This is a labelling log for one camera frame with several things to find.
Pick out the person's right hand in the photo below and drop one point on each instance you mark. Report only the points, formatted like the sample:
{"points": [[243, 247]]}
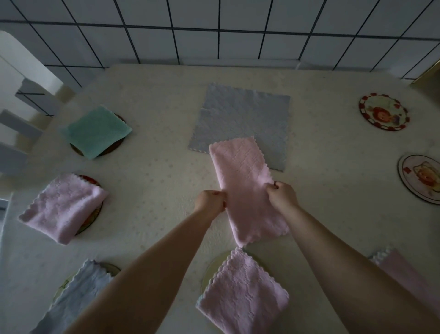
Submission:
{"points": [[283, 196]]}

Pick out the person's left hand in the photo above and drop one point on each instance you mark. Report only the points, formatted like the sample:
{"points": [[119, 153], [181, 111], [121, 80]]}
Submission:
{"points": [[209, 202]]}

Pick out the person's right fingers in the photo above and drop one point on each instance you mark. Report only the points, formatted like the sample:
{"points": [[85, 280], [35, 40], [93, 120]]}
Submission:
{"points": [[271, 188]]}

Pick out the person's left fingers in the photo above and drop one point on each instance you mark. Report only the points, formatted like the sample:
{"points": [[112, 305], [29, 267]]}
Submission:
{"points": [[221, 201]]}

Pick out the pink microfibre cloth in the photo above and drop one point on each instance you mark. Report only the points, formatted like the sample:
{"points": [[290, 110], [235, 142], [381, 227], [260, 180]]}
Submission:
{"points": [[242, 172], [409, 275], [60, 208], [240, 296]]}

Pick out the person's left forearm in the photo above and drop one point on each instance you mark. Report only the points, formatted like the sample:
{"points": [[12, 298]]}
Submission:
{"points": [[151, 275]]}

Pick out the person's right forearm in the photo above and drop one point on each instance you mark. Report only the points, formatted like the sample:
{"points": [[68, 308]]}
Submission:
{"points": [[347, 271]]}

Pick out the pale yellow round plate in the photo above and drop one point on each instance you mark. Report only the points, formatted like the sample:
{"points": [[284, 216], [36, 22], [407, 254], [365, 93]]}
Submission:
{"points": [[213, 268]]}

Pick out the white dotted tablecloth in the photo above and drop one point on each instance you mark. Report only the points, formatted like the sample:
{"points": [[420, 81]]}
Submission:
{"points": [[343, 179]]}

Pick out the grey microfibre cloth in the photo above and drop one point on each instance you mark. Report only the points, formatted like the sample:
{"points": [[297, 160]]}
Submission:
{"points": [[240, 113]]}

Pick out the dark brown round plate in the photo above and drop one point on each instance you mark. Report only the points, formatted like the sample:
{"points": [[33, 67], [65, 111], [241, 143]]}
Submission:
{"points": [[111, 148]]}

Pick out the green patterned round plate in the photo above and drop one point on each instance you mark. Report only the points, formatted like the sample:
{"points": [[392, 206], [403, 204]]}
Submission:
{"points": [[110, 268]]}

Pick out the red rimmed round plate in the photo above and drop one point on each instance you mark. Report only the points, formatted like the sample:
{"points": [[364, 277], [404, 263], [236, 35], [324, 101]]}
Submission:
{"points": [[90, 219]]}

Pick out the red checked rim cartoon plate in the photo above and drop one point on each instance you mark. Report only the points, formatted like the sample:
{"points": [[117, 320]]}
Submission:
{"points": [[384, 112]]}

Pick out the green microfibre cloth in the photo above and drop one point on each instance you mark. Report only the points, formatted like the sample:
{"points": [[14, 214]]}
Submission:
{"points": [[94, 132]]}

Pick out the cream cartoon plate dark rim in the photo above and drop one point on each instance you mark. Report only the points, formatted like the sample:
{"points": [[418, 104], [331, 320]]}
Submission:
{"points": [[421, 179]]}

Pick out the light blue microfibre cloth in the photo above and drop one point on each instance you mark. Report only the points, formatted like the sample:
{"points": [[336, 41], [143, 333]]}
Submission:
{"points": [[77, 296]]}

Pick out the yellow wooden furniture piece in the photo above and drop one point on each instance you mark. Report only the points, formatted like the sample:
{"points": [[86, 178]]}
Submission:
{"points": [[428, 72]]}

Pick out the white chair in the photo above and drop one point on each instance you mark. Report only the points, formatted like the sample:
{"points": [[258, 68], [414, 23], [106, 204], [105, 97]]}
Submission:
{"points": [[20, 103]]}

